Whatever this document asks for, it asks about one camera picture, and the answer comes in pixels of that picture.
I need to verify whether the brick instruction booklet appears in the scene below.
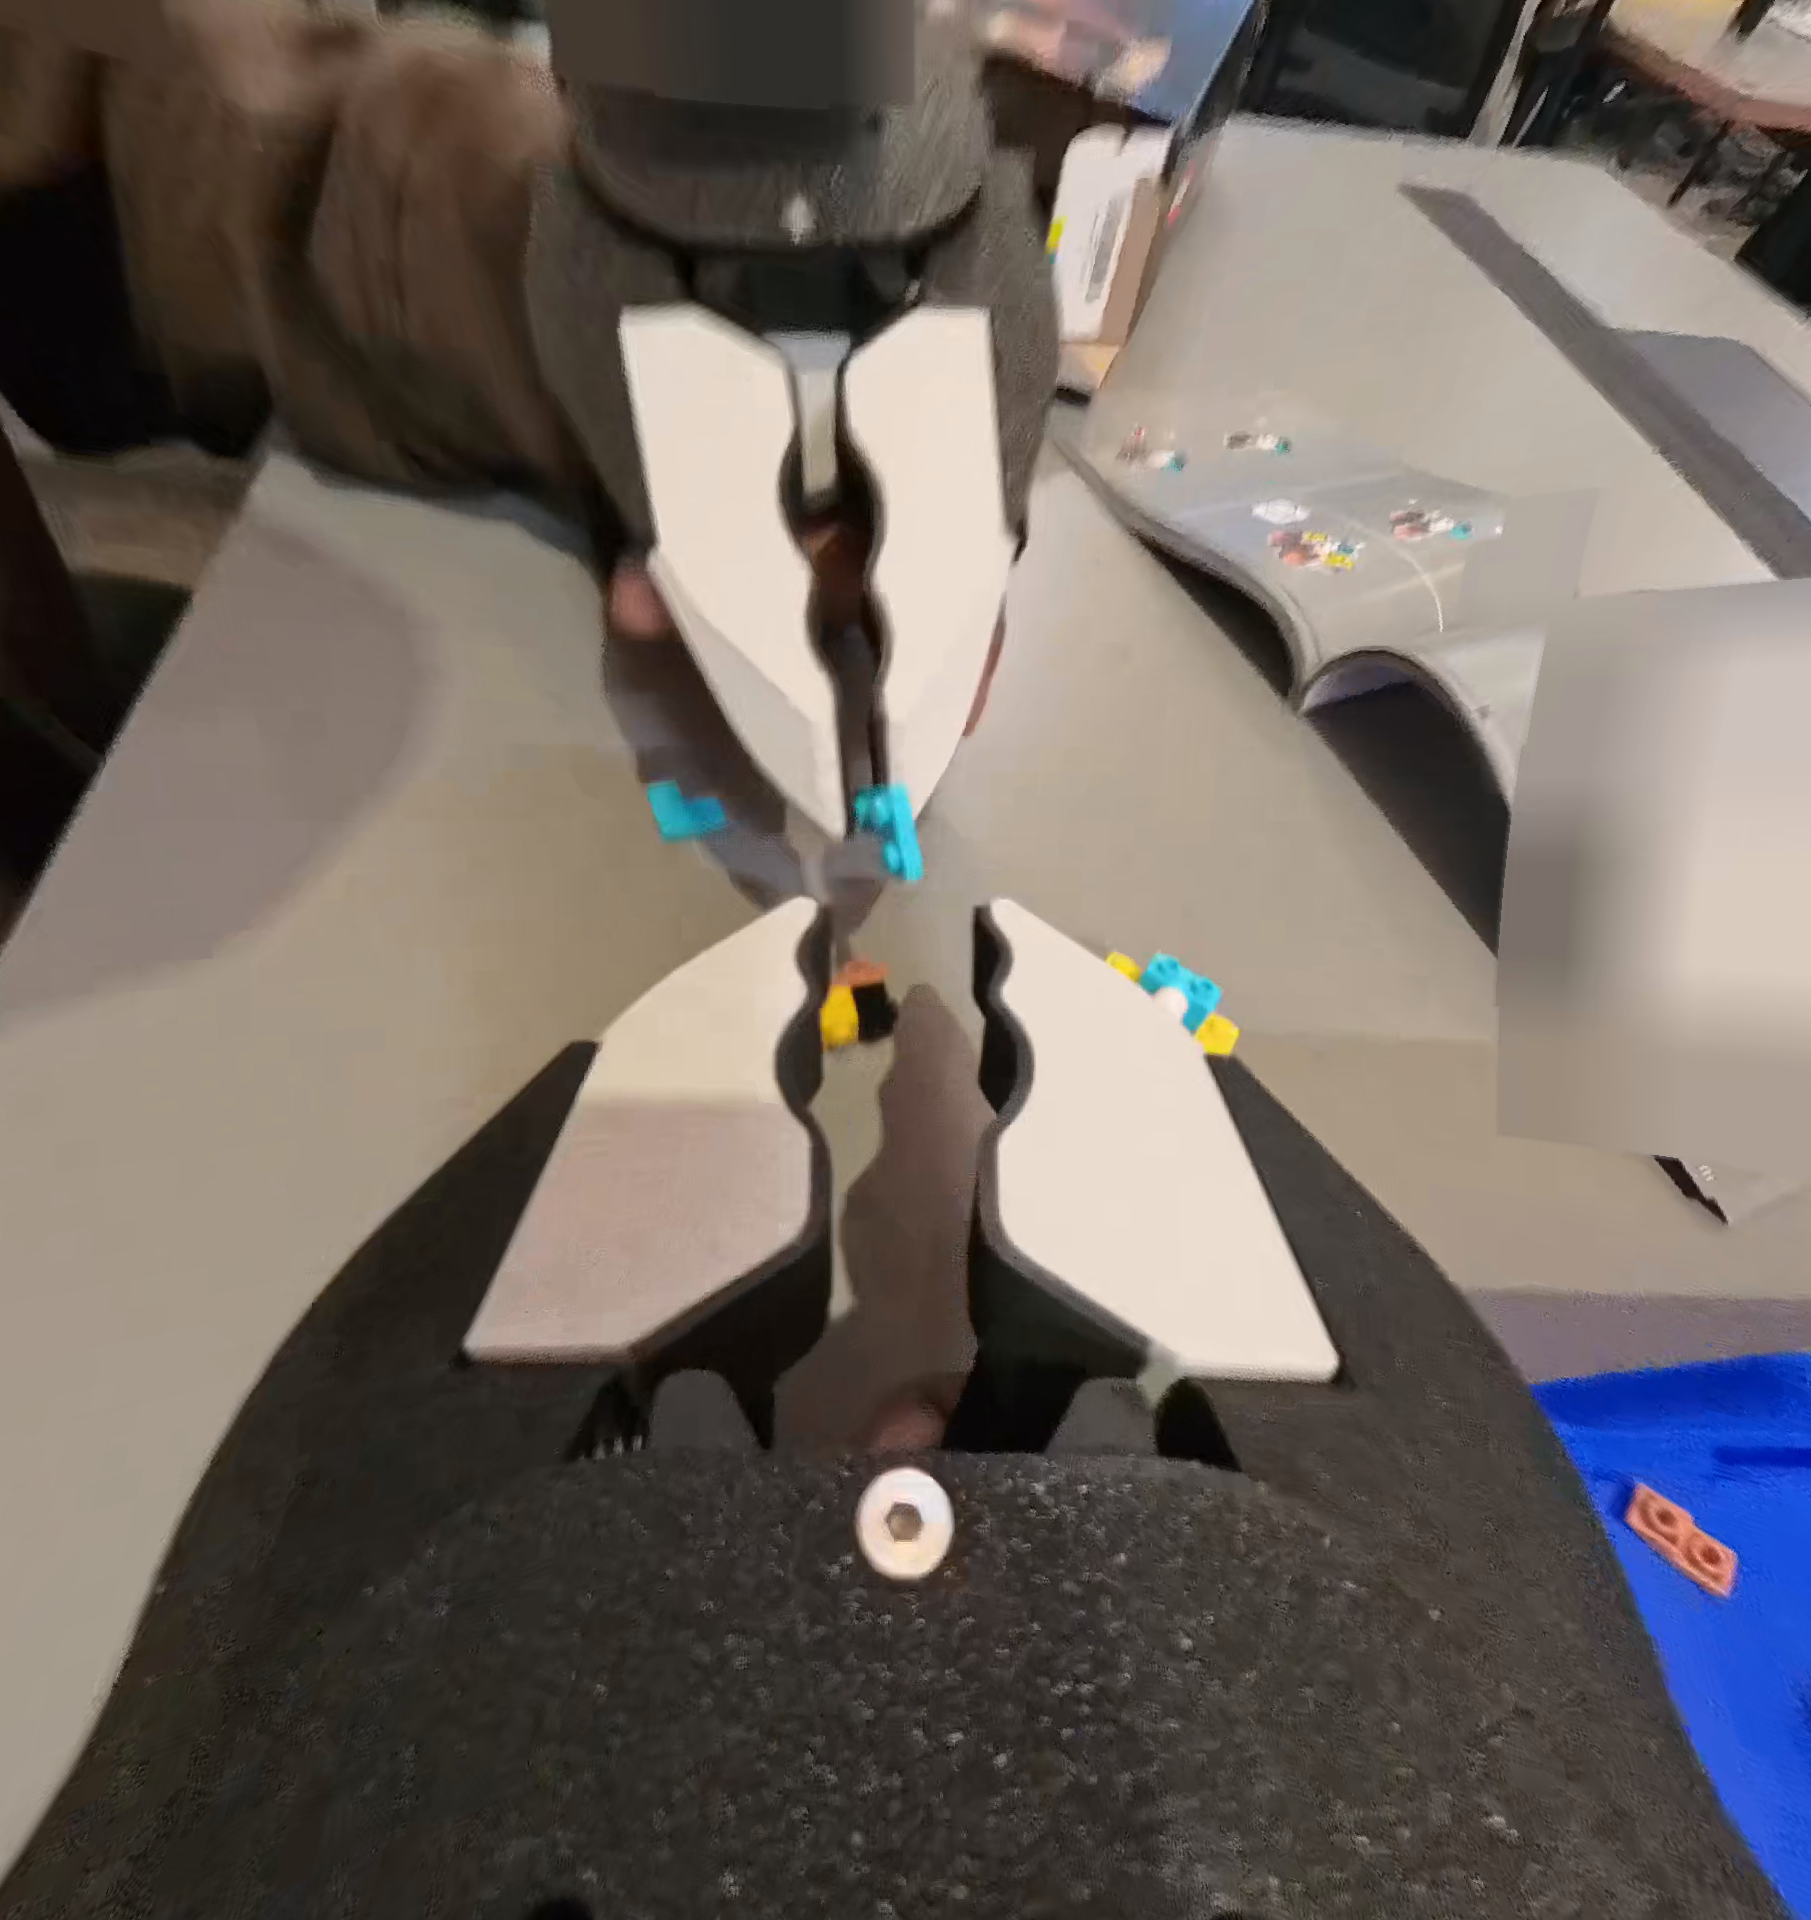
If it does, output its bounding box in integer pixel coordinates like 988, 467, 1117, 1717
1062, 396, 1798, 1225

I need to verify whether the dark desk cable strip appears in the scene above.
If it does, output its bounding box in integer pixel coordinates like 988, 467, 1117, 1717
1400, 180, 1811, 578

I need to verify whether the multicoloured brick model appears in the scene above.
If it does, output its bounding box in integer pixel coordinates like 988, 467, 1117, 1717
1105, 947, 1241, 1058

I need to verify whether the yellow and brown brick assembly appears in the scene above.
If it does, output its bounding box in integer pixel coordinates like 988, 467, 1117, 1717
818, 960, 902, 1052

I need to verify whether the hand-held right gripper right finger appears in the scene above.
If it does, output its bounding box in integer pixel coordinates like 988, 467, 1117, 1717
973, 897, 1346, 1385

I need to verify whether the person's left forearm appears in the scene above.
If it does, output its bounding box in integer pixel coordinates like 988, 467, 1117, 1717
97, 22, 607, 496

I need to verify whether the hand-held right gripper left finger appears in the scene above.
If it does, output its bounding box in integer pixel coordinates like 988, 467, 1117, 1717
462, 897, 833, 1364

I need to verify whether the blue storage bin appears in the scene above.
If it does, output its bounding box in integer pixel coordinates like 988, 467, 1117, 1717
1529, 1346, 1811, 1920

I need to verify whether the grey desk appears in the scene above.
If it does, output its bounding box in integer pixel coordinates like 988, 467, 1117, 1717
0, 118, 1811, 1877

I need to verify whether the orange-brown brick plate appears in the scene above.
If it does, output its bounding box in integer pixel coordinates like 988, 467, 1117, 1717
1621, 1479, 1740, 1599

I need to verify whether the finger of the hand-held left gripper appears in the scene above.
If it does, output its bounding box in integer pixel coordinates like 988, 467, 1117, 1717
617, 307, 850, 840
844, 305, 1025, 818

